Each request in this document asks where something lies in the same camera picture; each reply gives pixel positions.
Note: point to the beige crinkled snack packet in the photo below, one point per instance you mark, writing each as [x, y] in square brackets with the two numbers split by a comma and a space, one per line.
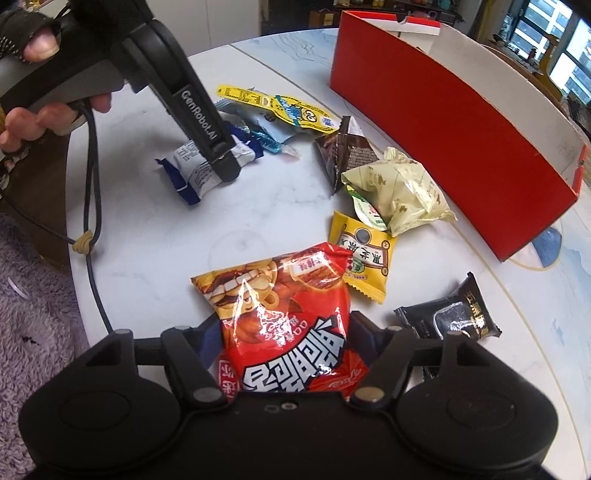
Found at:
[406, 194]

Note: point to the teal wrapped candy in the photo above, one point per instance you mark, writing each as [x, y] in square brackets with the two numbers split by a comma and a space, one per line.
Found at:
[272, 145]

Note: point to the purple fleece robe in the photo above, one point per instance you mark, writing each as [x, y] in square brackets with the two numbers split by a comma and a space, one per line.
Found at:
[32, 332]

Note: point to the white and blue snack packet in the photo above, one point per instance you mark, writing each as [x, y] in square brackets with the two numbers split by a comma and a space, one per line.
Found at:
[194, 173]

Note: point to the person's left hand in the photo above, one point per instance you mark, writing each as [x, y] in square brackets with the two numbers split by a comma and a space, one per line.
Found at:
[37, 41]

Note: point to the light blue snack packet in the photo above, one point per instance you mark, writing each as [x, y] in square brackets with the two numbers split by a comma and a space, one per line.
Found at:
[272, 125]

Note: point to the black snack packet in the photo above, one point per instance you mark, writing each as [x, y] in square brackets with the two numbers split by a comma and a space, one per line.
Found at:
[450, 314]

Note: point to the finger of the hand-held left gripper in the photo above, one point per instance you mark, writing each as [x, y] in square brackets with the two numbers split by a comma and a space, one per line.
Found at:
[203, 124]

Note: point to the long yellow cartoon packet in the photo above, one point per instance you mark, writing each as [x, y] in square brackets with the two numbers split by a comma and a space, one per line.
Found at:
[277, 104]

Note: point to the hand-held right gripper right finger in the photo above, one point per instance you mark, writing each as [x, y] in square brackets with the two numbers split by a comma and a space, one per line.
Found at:
[364, 334]

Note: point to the beige rubber band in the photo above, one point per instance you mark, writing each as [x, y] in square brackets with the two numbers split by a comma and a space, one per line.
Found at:
[83, 243]

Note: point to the large red snack bag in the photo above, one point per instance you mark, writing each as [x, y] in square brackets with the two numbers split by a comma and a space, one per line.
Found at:
[286, 314]

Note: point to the dark triangular snack packet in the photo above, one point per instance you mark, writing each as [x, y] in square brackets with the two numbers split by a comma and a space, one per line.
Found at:
[346, 152]

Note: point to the red cardboard box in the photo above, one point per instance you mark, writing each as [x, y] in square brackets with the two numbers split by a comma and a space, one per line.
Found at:
[438, 138]

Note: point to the yellow square snack packet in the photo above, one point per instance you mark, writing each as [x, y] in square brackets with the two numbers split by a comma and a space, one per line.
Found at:
[362, 261]

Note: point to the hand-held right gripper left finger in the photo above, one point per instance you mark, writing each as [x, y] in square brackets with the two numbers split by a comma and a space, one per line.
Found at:
[208, 337]

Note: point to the large window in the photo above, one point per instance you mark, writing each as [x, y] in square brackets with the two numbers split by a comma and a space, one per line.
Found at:
[540, 23]

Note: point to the small green white packet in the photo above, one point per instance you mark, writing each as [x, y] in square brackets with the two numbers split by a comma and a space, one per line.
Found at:
[369, 214]

